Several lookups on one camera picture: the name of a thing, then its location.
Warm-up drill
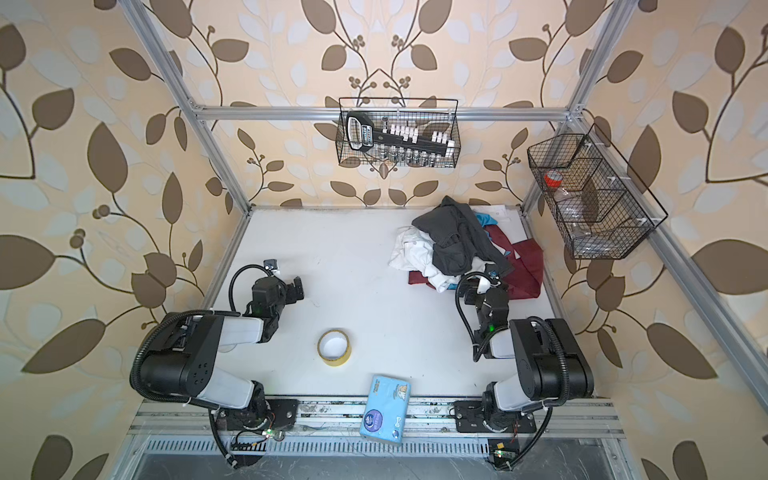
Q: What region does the blue tissue pack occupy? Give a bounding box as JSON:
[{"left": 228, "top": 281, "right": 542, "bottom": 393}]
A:
[{"left": 359, "top": 375, "right": 411, "bottom": 445}]

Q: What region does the black tool with white bits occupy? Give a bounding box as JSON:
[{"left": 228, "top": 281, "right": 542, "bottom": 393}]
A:
[{"left": 339, "top": 110, "right": 460, "bottom": 157}]

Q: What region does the back wire basket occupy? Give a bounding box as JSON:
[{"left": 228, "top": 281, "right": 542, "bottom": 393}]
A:
[{"left": 335, "top": 95, "right": 461, "bottom": 169}]

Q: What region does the yellow tape roll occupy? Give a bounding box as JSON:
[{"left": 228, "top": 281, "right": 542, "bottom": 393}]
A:
[{"left": 317, "top": 329, "right": 351, "bottom": 367}]

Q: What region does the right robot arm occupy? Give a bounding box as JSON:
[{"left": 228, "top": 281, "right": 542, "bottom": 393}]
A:
[{"left": 452, "top": 272, "right": 594, "bottom": 433}]

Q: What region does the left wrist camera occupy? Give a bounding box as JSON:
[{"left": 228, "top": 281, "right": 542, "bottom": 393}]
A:
[{"left": 263, "top": 259, "right": 279, "bottom": 275}]

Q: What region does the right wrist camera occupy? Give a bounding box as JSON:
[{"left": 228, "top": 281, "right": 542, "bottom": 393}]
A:
[{"left": 475, "top": 272, "right": 501, "bottom": 295}]

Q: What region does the wire basket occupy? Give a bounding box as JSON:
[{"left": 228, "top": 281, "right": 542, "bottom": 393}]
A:
[
  {"left": 335, "top": 95, "right": 461, "bottom": 169},
  {"left": 527, "top": 124, "right": 668, "bottom": 260}
]

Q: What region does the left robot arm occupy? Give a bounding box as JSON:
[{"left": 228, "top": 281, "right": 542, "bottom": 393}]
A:
[{"left": 129, "top": 260, "right": 305, "bottom": 432}]

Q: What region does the right wire basket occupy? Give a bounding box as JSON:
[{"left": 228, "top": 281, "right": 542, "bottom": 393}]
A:
[{"left": 527, "top": 124, "right": 668, "bottom": 260}]

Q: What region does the white cloth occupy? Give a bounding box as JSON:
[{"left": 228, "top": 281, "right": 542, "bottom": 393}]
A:
[{"left": 388, "top": 226, "right": 460, "bottom": 293}]

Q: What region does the clear plastic bottle red cap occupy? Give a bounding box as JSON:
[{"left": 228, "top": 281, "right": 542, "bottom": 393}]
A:
[{"left": 544, "top": 170, "right": 599, "bottom": 243}]

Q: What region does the maroon cloth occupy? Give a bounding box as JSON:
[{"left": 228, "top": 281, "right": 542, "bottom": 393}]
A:
[{"left": 406, "top": 239, "right": 544, "bottom": 300}]

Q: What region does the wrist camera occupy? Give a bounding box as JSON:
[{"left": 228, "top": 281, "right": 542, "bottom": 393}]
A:
[
  {"left": 475, "top": 272, "right": 501, "bottom": 295},
  {"left": 263, "top": 259, "right": 279, "bottom": 275}
]

